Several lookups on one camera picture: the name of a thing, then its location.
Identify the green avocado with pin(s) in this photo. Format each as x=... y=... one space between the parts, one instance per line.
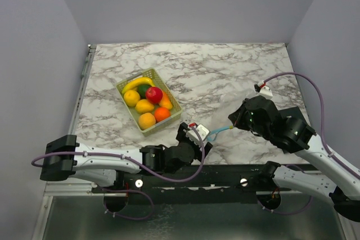
x=142 y=89

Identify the red apple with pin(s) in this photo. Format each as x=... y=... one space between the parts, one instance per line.
x=154 y=95

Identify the clear zip top bag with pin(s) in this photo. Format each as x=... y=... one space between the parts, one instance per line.
x=218 y=123

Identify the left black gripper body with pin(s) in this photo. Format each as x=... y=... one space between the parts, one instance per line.
x=182 y=137

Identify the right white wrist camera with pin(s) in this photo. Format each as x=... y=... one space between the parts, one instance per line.
x=262 y=90

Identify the yellow lemon lower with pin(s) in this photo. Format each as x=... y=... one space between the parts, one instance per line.
x=144 y=106

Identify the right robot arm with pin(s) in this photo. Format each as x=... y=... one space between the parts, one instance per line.
x=339 y=184

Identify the yellow lemon upper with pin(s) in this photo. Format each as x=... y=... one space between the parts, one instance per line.
x=131 y=98

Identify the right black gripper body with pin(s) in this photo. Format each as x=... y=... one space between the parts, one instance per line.
x=243 y=121

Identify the yellow lemon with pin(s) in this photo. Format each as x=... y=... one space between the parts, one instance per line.
x=131 y=98
x=144 y=106

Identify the left aluminium side rail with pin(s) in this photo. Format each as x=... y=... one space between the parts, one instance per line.
x=83 y=84

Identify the yellow banana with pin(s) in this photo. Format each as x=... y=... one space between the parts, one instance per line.
x=136 y=82

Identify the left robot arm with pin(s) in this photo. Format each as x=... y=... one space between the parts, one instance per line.
x=66 y=157

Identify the orange tangerine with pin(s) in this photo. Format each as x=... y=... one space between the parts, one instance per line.
x=161 y=113

